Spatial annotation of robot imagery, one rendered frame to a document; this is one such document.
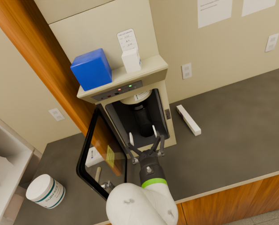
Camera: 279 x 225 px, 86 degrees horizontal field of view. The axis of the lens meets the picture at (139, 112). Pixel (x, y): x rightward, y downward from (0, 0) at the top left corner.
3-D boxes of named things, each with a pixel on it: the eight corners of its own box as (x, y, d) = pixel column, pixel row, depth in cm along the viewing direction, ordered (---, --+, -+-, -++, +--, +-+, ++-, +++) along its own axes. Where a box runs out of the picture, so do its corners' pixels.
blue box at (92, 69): (87, 79, 58) (75, 56, 53) (111, 70, 58) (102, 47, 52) (84, 92, 50) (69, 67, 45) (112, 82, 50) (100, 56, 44)
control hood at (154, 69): (92, 100, 65) (80, 81, 59) (164, 77, 64) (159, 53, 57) (89, 117, 56) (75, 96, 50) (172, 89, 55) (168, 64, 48)
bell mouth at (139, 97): (118, 90, 85) (114, 82, 82) (148, 80, 84) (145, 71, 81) (120, 108, 71) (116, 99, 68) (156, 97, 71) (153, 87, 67)
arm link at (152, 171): (145, 194, 57) (168, 188, 56) (136, 180, 50) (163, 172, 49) (143, 179, 62) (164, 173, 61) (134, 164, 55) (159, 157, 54)
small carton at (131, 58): (128, 67, 56) (122, 51, 52) (141, 64, 55) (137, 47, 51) (127, 73, 52) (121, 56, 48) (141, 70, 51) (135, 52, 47)
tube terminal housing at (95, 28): (124, 131, 114) (65, 16, 66) (165, 118, 112) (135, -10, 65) (127, 159, 94) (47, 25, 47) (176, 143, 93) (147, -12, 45)
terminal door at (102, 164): (127, 156, 90) (97, 105, 65) (124, 216, 66) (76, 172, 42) (126, 156, 90) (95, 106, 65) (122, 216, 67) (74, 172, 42)
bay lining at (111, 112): (125, 123, 109) (104, 81, 87) (159, 112, 107) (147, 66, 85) (128, 150, 90) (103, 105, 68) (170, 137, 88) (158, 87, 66)
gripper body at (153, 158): (159, 162, 55) (154, 143, 63) (137, 168, 56) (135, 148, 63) (163, 172, 60) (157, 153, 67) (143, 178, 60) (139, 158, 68)
